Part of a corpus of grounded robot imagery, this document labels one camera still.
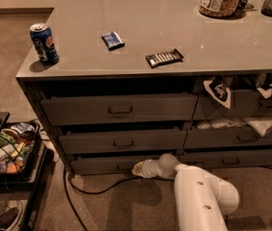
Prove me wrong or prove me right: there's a clear plastic bag in drawer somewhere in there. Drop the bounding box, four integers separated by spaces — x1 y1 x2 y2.
195 116 272 137

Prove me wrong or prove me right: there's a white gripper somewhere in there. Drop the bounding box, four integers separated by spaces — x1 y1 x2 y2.
132 160 174 179

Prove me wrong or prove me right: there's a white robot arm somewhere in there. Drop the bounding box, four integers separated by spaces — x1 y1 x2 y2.
133 153 239 231

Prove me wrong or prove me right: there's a grey drawer cabinet with counter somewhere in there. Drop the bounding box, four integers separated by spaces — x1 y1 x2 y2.
16 0 272 174

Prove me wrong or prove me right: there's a blue snack packet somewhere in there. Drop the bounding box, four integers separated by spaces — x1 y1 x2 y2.
101 32 125 51

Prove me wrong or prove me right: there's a black bin of bottles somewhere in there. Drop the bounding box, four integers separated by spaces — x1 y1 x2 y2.
0 121 41 178

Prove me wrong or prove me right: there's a grey drawer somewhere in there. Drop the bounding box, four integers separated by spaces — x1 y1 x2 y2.
178 148 272 168
59 128 186 154
71 155 159 175
40 93 197 126
185 126 272 149
193 90 272 120

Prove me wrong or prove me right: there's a blue Pepsi soda can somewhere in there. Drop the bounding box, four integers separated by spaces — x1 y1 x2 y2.
30 23 60 64

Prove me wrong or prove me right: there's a shoe on cart shelf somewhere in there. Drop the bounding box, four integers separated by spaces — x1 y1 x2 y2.
0 202 23 231

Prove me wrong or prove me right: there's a black chocolate bar wrapper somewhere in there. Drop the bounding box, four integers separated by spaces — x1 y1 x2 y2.
145 49 184 68

